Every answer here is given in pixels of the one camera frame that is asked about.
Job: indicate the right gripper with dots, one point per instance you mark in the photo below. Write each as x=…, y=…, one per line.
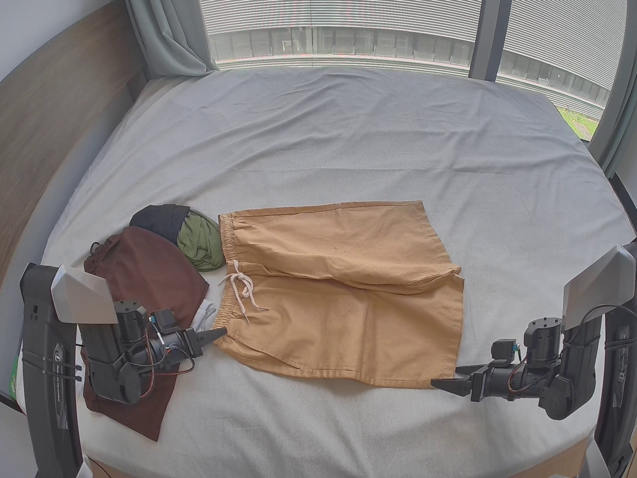
x=497, y=381

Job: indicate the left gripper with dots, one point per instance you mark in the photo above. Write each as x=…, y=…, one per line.
x=174, y=349

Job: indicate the tan shorts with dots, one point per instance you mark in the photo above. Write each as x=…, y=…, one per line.
x=348, y=306

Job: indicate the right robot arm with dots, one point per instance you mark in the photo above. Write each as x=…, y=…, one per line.
x=572, y=381

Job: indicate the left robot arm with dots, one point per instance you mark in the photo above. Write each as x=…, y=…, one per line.
x=47, y=366

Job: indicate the bed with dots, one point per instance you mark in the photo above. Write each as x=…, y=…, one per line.
x=348, y=142

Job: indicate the white garment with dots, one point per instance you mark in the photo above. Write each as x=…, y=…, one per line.
x=203, y=316

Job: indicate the dark brown shorts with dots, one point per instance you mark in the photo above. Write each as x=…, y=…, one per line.
x=149, y=272

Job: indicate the green garment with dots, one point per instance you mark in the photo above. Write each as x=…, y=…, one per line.
x=199, y=242

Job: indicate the black garment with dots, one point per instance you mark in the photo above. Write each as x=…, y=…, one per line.
x=157, y=222

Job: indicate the grey-green curtain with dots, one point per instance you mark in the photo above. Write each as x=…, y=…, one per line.
x=617, y=92
x=159, y=28

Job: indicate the window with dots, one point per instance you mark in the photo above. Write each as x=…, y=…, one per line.
x=348, y=8

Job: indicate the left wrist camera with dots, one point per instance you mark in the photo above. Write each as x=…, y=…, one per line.
x=164, y=319

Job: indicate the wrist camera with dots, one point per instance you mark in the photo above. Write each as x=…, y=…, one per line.
x=164, y=319
x=503, y=349

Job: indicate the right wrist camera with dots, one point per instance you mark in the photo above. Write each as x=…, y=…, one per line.
x=503, y=349

